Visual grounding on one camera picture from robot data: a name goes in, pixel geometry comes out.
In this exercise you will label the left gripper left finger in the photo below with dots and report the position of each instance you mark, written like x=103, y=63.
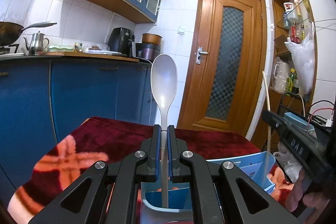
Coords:
x=106, y=193

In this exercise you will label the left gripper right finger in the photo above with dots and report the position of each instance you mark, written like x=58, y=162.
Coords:
x=240, y=199

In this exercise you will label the beige plastic spoon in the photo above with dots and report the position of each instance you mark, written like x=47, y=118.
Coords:
x=164, y=87

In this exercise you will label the person's right hand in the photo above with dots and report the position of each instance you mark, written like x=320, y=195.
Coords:
x=314, y=200

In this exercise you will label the clear plastic bag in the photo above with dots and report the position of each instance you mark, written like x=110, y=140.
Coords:
x=288, y=162

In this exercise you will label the blue utensil holder box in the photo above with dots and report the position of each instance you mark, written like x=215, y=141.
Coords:
x=256, y=166

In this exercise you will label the plush floral blanket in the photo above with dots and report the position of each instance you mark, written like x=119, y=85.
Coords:
x=52, y=168

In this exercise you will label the white plastic bag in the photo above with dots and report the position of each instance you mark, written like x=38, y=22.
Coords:
x=303, y=56

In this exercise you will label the wooden door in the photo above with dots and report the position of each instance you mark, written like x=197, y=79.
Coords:
x=227, y=58

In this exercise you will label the blue lower cabinets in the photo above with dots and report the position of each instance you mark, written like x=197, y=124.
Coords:
x=43, y=99

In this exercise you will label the wooden shelf niche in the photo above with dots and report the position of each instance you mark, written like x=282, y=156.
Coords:
x=291, y=19

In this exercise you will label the brown pot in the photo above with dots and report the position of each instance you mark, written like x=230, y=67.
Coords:
x=152, y=39

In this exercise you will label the steel kettle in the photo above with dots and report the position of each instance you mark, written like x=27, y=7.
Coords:
x=38, y=44

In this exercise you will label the black wok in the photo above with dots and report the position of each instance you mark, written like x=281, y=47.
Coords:
x=10, y=32

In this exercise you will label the black wire rack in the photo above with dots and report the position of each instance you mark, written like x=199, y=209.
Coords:
x=292, y=108

